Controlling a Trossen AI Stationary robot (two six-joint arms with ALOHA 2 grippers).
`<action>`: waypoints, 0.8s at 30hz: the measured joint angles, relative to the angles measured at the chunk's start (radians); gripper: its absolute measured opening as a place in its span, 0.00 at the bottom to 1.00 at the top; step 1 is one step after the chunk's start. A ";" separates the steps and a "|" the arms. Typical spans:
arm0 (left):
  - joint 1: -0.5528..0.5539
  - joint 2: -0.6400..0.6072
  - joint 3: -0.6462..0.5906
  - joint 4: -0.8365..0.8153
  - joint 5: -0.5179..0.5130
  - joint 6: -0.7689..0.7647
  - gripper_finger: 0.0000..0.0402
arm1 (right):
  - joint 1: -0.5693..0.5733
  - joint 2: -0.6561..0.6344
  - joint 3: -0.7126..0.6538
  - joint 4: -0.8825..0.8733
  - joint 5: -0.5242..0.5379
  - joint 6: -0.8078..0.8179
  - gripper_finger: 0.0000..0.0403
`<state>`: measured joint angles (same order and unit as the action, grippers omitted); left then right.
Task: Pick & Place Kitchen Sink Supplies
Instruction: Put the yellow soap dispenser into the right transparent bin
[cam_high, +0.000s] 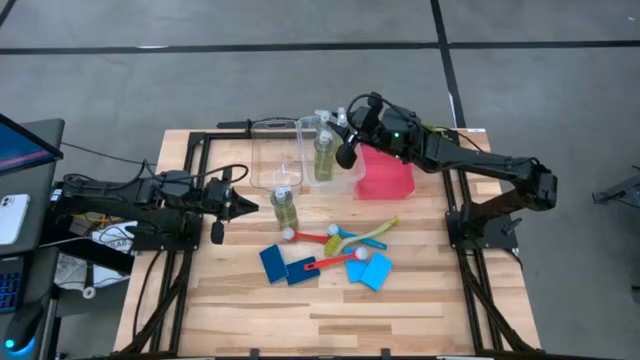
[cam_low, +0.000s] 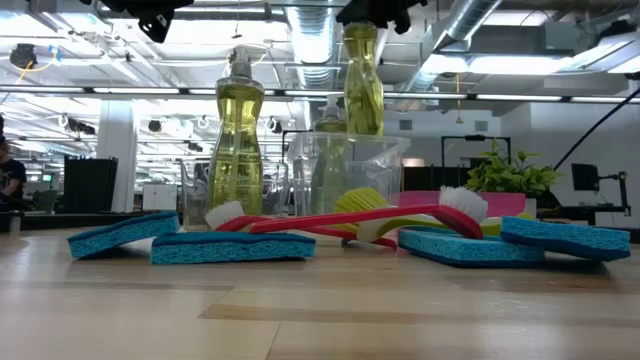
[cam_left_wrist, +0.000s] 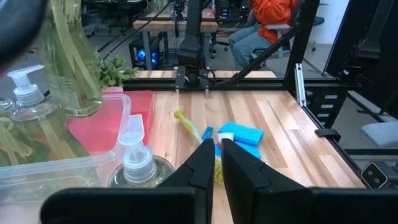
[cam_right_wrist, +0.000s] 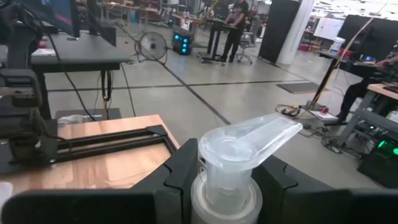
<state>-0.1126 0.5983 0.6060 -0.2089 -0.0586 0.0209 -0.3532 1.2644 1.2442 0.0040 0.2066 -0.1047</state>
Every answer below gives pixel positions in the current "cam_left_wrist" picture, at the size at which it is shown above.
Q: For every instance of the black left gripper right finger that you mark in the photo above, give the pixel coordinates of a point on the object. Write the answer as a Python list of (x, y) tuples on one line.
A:
[(264, 199)]

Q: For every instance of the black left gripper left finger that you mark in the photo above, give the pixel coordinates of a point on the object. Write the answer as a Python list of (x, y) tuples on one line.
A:
[(186, 202)]

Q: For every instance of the red dish brush white bristles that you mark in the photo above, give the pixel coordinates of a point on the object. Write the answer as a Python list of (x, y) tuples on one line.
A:
[(225, 137)]

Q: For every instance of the yellow-green dish brush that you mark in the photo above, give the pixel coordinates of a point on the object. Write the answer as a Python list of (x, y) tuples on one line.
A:
[(189, 124)]

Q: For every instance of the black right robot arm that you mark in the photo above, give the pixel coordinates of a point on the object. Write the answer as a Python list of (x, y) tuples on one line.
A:
[(191, 37)]

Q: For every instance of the black plastic clamp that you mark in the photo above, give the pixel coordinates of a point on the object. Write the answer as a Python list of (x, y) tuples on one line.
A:
[(328, 134)]

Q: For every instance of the pink plastic bin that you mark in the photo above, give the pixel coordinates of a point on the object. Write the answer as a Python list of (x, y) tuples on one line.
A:
[(136, 105)]

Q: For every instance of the black drawer cabinet white labels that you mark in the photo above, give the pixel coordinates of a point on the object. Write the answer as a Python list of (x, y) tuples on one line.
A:
[(326, 105)]

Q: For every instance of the grey padded seat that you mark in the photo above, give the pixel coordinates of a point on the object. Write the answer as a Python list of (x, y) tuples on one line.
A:
[(379, 133)]

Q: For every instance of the clear plastic bin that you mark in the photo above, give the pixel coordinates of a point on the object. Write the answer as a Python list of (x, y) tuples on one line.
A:
[(46, 169)]

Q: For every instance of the green potted plant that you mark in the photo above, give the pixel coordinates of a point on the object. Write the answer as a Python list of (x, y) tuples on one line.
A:
[(115, 73)]

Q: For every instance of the computer tower blue lights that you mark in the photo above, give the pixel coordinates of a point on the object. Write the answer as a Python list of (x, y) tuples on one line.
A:
[(143, 56)]

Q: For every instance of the grey office chair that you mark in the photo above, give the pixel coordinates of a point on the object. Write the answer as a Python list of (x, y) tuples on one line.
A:
[(278, 27)]

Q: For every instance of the wooden workshop table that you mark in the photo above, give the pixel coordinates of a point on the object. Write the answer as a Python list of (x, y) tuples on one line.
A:
[(174, 25)]

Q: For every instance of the person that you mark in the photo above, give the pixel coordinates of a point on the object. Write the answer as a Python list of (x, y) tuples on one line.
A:
[(270, 15)]

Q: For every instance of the black equipment stand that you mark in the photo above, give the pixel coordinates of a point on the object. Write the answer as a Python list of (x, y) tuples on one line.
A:
[(373, 46)]

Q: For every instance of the blurred black rounded object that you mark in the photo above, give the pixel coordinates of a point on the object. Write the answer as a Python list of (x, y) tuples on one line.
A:
[(15, 25)]

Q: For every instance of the black depth camera box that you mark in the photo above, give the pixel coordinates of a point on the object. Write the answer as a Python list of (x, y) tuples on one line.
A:
[(374, 175)]

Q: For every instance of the silver aluminium bracket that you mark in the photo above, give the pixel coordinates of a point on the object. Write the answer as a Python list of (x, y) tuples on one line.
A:
[(300, 87)]

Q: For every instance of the black aluminium table frame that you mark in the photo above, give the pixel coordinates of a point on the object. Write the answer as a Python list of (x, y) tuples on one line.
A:
[(300, 37)]

